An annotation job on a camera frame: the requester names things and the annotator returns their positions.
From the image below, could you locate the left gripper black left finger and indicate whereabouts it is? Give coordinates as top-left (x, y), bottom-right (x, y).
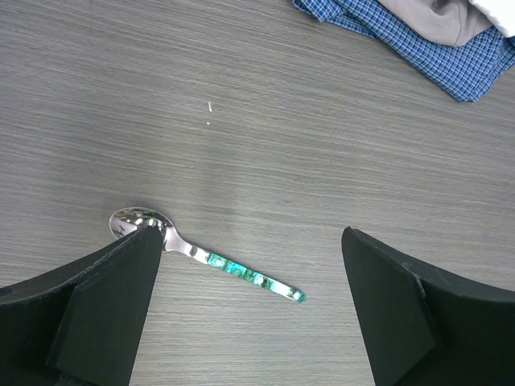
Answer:
top-left (1, 227), bottom-right (163, 385)

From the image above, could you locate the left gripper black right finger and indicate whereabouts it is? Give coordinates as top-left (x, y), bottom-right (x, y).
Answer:
top-left (341, 228), bottom-right (514, 385)

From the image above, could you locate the spoon with green handle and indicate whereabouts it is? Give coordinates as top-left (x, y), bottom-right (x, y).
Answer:
top-left (109, 207), bottom-right (307, 303)

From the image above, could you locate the blue checkered cloth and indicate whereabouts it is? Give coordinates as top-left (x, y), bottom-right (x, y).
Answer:
top-left (293, 0), bottom-right (514, 102)

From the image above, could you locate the beige folded cloth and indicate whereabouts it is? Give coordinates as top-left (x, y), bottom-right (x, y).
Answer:
top-left (379, 0), bottom-right (492, 47)

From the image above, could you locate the white folded cloth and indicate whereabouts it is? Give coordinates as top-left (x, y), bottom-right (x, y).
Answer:
top-left (469, 0), bottom-right (515, 38)

